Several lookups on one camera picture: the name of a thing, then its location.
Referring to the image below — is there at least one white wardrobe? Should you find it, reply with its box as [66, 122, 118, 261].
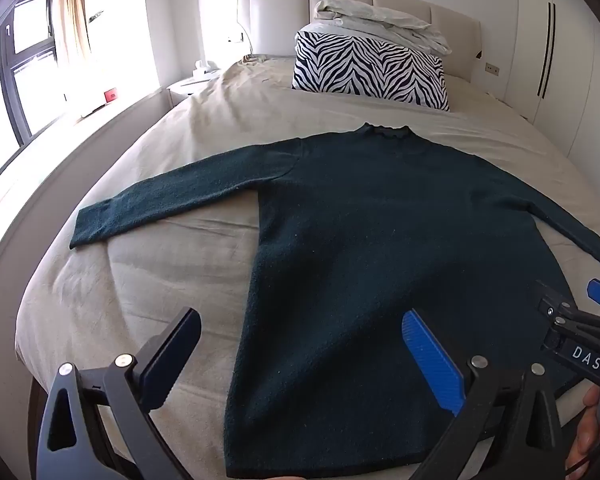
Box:
[502, 0, 600, 206]

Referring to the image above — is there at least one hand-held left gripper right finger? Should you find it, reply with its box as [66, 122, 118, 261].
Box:
[401, 309, 566, 480]

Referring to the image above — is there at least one white nightstand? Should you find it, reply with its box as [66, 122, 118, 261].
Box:
[166, 76, 221, 108]

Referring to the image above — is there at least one dark green sweater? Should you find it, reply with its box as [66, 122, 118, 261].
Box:
[69, 122, 600, 480]

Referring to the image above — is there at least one beige curtain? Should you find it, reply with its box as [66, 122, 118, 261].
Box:
[52, 0, 93, 106]

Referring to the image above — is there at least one beige bed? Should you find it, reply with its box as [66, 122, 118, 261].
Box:
[15, 55, 600, 480]

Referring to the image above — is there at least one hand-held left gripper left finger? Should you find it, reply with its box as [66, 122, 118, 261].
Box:
[35, 307, 202, 480]

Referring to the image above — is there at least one cream padded headboard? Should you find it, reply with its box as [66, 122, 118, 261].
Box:
[236, 0, 482, 81]

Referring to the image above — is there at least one black framed window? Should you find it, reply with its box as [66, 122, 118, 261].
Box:
[0, 0, 63, 143]

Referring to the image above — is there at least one zebra print pillow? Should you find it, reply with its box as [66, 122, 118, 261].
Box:
[291, 30, 451, 112]

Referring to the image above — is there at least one white folded duvet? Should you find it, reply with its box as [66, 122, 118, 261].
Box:
[312, 0, 453, 57]

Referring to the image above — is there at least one person's right hand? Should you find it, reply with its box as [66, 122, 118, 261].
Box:
[565, 385, 600, 480]

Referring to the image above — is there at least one beige window ledge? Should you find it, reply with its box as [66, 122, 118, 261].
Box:
[0, 90, 173, 281]

